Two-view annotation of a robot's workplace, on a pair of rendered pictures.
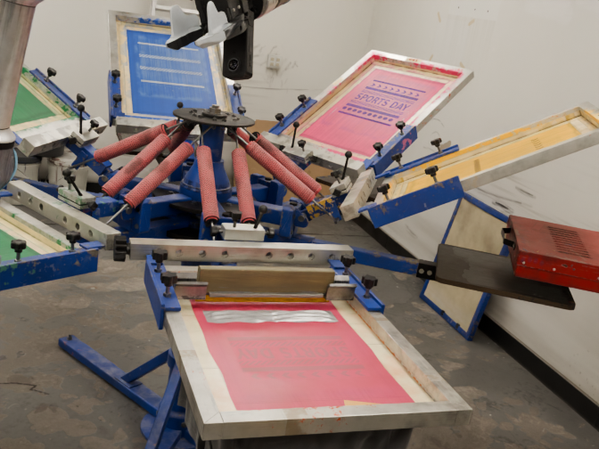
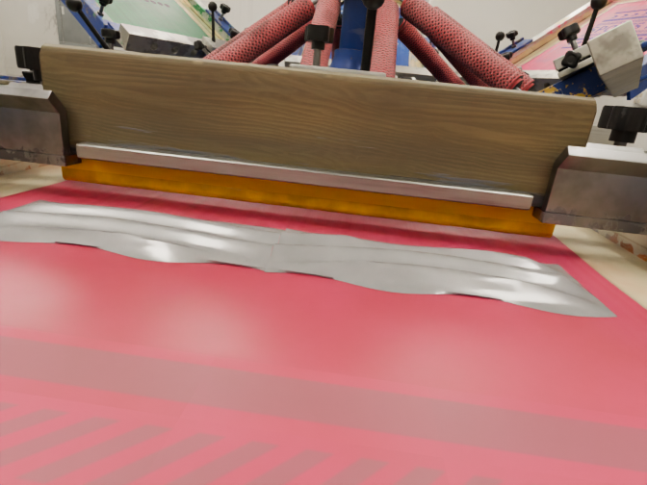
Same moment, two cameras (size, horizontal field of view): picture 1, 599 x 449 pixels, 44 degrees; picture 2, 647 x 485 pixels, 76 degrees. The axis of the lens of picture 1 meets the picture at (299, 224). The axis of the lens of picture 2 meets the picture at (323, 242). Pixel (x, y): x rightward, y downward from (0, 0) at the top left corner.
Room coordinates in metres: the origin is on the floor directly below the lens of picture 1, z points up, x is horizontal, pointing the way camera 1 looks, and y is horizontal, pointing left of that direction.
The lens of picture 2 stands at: (1.60, -0.09, 1.05)
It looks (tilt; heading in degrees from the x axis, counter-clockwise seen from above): 20 degrees down; 25
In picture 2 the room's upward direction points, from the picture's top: 6 degrees clockwise
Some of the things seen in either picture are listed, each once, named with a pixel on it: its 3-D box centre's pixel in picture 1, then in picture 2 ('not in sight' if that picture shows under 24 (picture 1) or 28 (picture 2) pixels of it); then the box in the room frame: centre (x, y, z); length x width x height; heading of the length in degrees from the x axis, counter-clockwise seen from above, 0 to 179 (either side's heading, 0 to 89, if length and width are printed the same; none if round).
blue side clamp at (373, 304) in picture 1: (354, 293); not in sight; (2.00, -0.19, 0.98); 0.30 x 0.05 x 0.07; 21
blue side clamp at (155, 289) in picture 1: (161, 292); not in sight; (1.80, 0.33, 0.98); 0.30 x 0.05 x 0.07; 21
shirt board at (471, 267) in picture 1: (377, 257); not in sight; (2.56, -0.30, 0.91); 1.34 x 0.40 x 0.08; 81
